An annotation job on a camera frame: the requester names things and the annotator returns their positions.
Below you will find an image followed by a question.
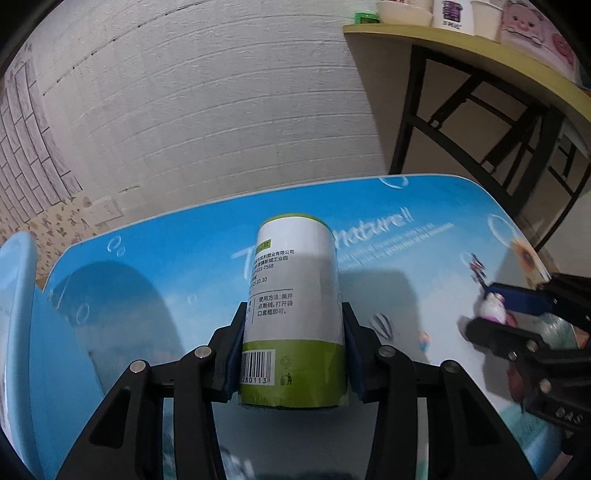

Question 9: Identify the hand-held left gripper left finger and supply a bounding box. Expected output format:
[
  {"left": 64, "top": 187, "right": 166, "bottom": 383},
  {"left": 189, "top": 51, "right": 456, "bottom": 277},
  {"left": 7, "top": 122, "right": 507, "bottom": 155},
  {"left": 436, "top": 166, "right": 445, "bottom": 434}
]
[{"left": 55, "top": 301, "right": 247, "bottom": 480}]

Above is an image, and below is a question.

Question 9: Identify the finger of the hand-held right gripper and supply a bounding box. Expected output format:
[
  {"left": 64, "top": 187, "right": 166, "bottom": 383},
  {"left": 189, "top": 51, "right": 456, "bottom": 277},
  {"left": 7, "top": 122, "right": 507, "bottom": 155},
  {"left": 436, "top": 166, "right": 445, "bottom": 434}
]
[
  {"left": 465, "top": 316, "right": 555, "bottom": 365},
  {"left": 487, "top": 274, "right": 591, "bottom": 319}
]

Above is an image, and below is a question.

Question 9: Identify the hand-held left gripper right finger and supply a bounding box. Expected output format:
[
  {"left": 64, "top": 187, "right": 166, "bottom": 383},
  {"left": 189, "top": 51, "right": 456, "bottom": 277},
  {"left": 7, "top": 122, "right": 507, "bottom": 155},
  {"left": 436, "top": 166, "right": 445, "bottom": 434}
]
[{"left": 341, "top": 302, "right": 539, "bottom": 480}]

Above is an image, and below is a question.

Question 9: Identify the pink white cat figurine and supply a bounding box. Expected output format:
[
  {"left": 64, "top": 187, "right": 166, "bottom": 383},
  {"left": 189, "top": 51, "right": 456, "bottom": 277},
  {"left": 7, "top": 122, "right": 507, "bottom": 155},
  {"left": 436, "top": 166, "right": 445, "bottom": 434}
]
[{"left": 478, "top": 288, "right": 520, "bottom": 326}]

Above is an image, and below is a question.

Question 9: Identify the green white bag roll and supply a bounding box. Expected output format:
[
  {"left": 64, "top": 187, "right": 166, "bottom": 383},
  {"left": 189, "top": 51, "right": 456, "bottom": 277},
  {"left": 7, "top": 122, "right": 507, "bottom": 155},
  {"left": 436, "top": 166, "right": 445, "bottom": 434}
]
[{"left": 238, "top": 213, "right": 348, "bottom": 409}]

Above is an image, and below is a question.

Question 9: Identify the light blue plastic basin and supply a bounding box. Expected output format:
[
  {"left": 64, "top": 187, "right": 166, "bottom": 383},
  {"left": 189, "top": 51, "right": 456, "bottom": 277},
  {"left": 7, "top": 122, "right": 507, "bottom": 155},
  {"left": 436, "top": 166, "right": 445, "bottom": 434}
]
[{"left": 0, "top": 232, "right": 112, "bottom": 472}]

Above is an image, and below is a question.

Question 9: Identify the pink pig printed box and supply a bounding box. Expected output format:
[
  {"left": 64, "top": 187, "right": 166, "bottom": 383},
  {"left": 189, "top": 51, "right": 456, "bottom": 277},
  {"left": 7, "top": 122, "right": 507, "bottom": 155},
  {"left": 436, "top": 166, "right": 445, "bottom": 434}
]
[{"left": 501, "top": 0, "right": 585, "bottom": 83}]

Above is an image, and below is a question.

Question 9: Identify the plain white cup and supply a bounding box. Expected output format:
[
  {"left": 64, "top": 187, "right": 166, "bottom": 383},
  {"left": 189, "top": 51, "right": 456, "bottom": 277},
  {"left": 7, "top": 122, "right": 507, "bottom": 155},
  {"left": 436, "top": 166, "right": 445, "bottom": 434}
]
[{"left": 470, "top": 0, "right": 504, "bottom": 42}]

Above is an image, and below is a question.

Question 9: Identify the white cup purple print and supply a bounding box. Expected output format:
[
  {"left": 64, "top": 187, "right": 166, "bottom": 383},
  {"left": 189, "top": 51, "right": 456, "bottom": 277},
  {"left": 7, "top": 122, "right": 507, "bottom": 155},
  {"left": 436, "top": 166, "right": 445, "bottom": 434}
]
[{"left": 431, "top": 0, "right": 476, "bottom": 34}]

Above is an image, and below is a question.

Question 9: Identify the white bowl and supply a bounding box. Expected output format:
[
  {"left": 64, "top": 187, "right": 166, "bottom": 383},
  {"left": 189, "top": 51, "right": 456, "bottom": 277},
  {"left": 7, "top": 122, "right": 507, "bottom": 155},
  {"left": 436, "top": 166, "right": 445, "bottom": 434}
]
[{"left": 375, "top": 0, "right": 435, "bottom": 27}]

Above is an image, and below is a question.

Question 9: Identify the white wall socket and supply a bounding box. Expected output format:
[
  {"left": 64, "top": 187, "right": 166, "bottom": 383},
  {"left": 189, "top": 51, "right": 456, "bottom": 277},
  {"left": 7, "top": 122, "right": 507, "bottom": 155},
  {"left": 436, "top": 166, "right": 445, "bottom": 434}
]
[{"left": 88, "top": 198, "right": 124, "bottom": 227}]

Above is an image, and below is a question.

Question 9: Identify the yellow top black frame table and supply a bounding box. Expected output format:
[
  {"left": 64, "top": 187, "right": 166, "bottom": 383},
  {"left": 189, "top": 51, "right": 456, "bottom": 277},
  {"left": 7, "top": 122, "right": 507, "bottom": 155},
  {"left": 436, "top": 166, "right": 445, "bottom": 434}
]
[{"left": 342, "top": 22, "right": 591, "bottom": 250}]

